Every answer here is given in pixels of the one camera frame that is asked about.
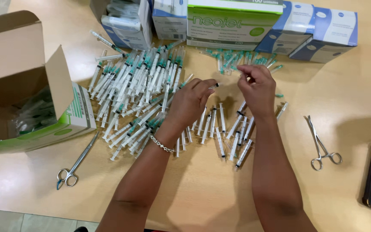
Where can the person's right hand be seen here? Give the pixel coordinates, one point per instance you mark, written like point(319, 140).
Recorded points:
point(261, 93)

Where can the person's left hand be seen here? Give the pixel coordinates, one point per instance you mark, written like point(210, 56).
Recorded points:
point(187, 104)

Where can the clear syringe barrel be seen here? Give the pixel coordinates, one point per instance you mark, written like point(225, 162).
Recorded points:
point(214, 86)

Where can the loose green needle hub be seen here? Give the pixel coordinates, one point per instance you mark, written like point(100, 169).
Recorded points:
point(279, 95)

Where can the lone needleless syringe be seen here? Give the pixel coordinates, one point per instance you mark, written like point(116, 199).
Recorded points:
point(282, 111)

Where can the heap of green capped needles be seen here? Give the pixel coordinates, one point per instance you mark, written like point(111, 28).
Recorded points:
point(237, 59)

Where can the group of needleless clear syringes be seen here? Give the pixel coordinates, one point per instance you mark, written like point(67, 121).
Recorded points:
point(233, 138)

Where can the pile of green-capped syringes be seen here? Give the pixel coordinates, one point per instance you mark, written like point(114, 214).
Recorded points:
point(134, 96)

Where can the closed green white box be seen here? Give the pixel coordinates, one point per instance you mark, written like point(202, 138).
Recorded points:
point(230, 25)

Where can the straight steel forceps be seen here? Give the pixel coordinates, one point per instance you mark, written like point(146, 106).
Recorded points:
point(320, 148)

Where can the small blue white box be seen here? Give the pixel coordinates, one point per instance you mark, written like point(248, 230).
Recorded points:
point(169, 19)

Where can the open blue white box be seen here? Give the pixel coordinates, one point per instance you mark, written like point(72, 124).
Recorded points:
point(124, 29)

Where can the lone green-capped syringe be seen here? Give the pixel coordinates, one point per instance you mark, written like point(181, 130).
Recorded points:
point(106, 42)

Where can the curved steel forceps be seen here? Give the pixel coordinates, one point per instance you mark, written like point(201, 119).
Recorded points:
point(81, 159)

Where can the plastic bag of syringes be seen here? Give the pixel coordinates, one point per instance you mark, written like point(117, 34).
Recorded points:
point(35, 112)

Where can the open green white carton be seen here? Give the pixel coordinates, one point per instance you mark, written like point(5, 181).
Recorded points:
point(18, 74)

